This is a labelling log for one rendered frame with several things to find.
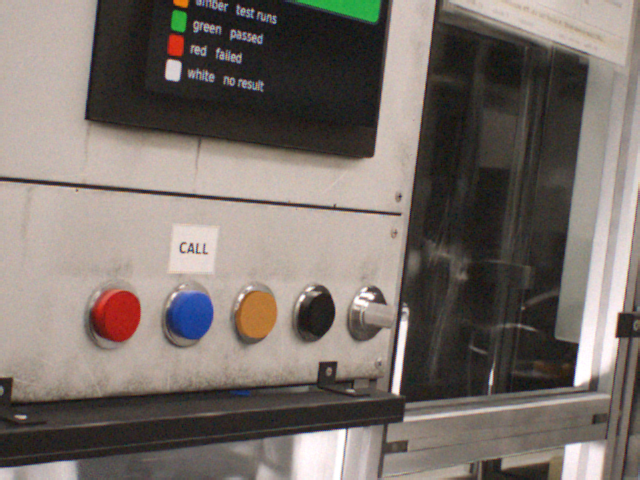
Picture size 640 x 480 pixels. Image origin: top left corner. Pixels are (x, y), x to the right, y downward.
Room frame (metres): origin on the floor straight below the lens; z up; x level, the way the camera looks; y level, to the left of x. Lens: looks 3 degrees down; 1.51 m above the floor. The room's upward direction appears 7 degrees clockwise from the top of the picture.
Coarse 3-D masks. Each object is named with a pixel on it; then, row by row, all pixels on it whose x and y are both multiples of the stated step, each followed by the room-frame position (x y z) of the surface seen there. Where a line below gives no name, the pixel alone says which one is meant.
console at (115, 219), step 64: (0, 0) 0.68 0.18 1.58; (64, 0) 0.71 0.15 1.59; (128, 0) 0.73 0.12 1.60; (0, 64) 0.68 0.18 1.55; (64, 64) 0.71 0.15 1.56; (128, 64) 0.73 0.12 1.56; (384, 64) 0.91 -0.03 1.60; (0, 128) 0.69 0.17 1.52; (64, 128) 0.72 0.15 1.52; (128, 128) 0.75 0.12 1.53; (192, 128) 0.78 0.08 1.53; (256, 128) 0.82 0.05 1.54; (320, 128) 0.87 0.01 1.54; (384, 128) 0.94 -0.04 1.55; (0, 192) 0.69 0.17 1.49; (64, 192) 0.72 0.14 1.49; (128, 192) 0.76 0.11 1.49; (192, 192) 0.80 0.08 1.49; (256, 192) 0.84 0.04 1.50; (320, 192) 0.89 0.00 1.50; (384, 192) 0.94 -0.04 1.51; (0, 256) 0.69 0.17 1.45; (64, 256) 0.73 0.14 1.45; (128, 256) 0.76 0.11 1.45; (192, 256) 0.80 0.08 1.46; (256, 256) 0.85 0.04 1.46; (320, 256) 0.90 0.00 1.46; (384, 256) 0.95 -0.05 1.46; (0, 320) 0.70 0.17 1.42; (64, 320) 0.73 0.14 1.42; (128, 320) 0.75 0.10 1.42; (256, 320) 0.84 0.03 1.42; (320, 320) 0.89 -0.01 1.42; (384, 320) 0.93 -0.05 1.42; (64, 384) 0.73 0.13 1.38; (128, 384) 0.77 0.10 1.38; (192, 384) 0.81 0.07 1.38; (256, 384) 0.86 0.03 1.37
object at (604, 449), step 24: (432, 0) 0.98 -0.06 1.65; (432, 24) 0.99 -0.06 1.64; (408, 192) 0.98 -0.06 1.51; (408, 216) 0.99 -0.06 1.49; (624, 360) 1.29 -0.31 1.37; (360, 384) 0.96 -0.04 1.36; (384, 384) 0.98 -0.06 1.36; (624, 384) 1.30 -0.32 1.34; (624, 408) 1.30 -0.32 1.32; (360, 432) 0.97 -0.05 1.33; (624, 432) 1.30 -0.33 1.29; (576, 456) 1.29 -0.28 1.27; (600, 456) 1.28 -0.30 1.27
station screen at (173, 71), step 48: (192, 0) 0.75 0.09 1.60; (240, 0) 0.78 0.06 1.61; (288, 0) 0.81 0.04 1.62; (384, 0) 0.89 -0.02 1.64; (192, 48) 0.76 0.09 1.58; (240, 48) 0.79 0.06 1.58; (288, 48) 0.82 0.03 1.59; (336, 48) 0.85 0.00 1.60; (192, 96) 0.76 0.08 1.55; (240, 96) 0.79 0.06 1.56; (288, 96) 0.82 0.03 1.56; (336, 96) 0.86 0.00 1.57
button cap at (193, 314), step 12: (180, 300) 0.79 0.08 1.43; (192, 300) 0.79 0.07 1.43; (204, 300) 0.80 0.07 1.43; (180, 312) 0.78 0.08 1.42; (192, 312) 0.79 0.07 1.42; (204, 312) 0.80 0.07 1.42; (180, 324) 0.79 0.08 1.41; (192, 324) 0.79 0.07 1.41; (204, 324) 0.80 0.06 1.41; (180, 336) 0.79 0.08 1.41; (192, 336) 0.79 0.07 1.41
